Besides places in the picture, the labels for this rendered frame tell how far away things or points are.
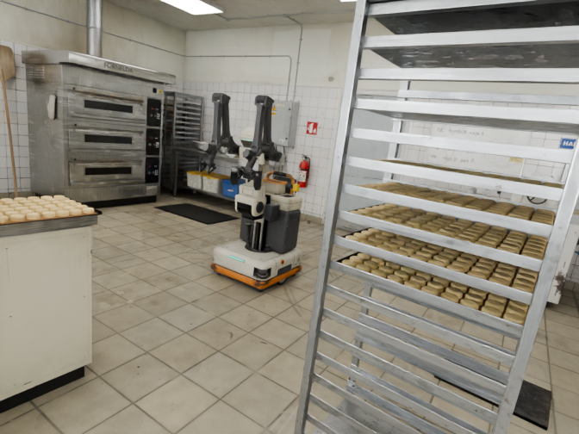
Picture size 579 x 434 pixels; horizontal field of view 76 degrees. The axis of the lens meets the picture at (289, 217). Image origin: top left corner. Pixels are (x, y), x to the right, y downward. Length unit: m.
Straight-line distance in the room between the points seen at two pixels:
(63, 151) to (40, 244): 3.67
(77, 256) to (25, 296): 0.26
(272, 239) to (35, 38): 4.52
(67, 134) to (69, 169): 0.44
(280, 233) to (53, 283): 1.95
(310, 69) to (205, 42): 2.35
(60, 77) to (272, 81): 3.02
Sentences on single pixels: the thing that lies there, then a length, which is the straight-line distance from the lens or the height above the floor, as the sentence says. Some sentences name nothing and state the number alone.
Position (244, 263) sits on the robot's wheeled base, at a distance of 3.25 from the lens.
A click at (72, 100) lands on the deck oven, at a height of 1.45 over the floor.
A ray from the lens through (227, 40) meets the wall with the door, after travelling 7.25.
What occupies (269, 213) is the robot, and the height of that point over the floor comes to 0.68.
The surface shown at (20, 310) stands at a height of 0.50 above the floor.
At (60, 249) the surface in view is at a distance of 1.99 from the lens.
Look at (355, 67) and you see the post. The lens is 1.22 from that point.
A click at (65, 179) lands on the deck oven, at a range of 5.61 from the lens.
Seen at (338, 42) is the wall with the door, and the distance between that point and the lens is 5.99.
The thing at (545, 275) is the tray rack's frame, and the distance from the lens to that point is 1.09.
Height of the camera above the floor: 1.39
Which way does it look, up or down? 13 degrees down
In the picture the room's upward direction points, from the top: 7 degrees clockwise
